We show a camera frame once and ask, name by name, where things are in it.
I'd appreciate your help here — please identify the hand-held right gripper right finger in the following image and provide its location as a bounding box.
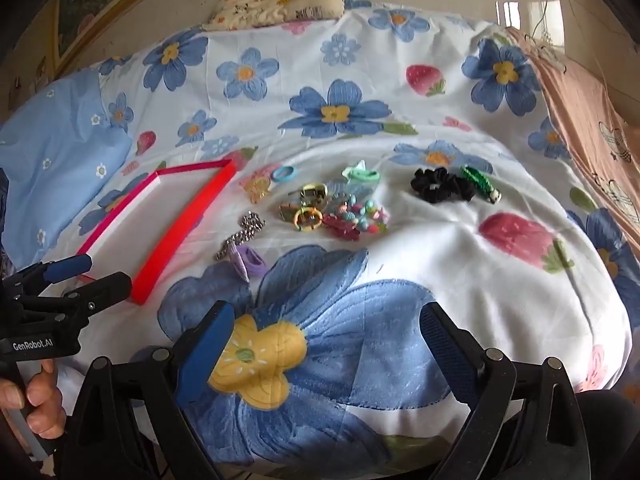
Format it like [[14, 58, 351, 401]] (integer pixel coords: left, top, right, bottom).
[[420, 301, 588, 480]]

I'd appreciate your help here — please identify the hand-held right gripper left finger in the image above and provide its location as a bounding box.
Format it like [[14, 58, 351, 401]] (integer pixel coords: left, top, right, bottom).
[[62, 301, 236, 480]]

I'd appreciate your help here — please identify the framed wall picture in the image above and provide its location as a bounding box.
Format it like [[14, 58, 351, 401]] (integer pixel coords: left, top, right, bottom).
[[50, 0, 213, 66]]

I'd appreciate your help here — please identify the floral strawberry quilt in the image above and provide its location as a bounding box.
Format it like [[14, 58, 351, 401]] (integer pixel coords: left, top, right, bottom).
[[75, 0, 640, 463]]

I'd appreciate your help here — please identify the red shallow box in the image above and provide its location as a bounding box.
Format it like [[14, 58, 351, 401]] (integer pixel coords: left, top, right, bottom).
[[75, 159, 237, 306]]

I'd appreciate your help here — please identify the yellow hair claw clip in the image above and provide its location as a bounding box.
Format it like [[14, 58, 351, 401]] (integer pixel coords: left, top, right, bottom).
[[239, 170, 273, 206]]

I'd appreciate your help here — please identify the cream printed pillow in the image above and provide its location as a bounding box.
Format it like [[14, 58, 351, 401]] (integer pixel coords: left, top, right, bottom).
[[202, 0, 347, 32]]

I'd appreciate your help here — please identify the green sequined hair clip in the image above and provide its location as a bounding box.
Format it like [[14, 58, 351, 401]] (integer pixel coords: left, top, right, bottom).
[[460, 166, 502, 204]]

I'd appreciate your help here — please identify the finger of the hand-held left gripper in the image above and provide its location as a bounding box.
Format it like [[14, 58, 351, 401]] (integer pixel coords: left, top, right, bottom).
[[30, 272, 134, 333], [15, 254, 94, 293]]

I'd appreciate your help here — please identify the silver chain necklace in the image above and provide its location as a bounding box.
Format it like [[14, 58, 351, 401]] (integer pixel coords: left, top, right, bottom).
[[215, 212, 267, 262]]

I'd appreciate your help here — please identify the light blue flowered pillow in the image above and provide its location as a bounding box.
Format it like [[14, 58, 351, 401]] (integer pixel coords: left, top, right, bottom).
[[0, 72, 135, 271]]

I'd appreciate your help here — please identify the mint green hair bow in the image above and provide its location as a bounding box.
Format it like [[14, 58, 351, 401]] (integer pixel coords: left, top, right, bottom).
[[342, 161, 381, 184]]

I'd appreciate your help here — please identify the black scrunchie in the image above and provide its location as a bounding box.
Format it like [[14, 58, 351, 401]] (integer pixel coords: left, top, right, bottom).
[[411, 167, 477, 204]]

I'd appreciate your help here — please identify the purple hair clip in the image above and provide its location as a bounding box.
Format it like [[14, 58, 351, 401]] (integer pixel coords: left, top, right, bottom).
[[229, 244, 268, 282]]

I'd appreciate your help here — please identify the green-faced wristwatch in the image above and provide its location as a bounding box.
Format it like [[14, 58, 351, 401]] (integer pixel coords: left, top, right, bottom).
[[278, 183, 330, 222]]

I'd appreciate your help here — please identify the peach printed cloth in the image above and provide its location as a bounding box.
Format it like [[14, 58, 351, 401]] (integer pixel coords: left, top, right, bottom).
[[505, 27, 640, 251]]

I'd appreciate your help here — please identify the yellow hair ring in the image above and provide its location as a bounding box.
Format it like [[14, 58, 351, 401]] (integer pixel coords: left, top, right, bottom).
[[293, 206, 323, 233]]

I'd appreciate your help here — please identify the colourful bead bracelet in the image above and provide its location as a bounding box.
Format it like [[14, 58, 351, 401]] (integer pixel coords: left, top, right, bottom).
[[334, 199, 390, 236]]

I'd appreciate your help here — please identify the dark red hair clip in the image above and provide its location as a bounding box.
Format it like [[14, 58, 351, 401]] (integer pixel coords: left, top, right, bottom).
[[322, 214, 362, 242]]

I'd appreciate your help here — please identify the person's left hand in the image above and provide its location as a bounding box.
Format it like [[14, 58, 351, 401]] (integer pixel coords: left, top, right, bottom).
[[0, 359, 67, 443]]

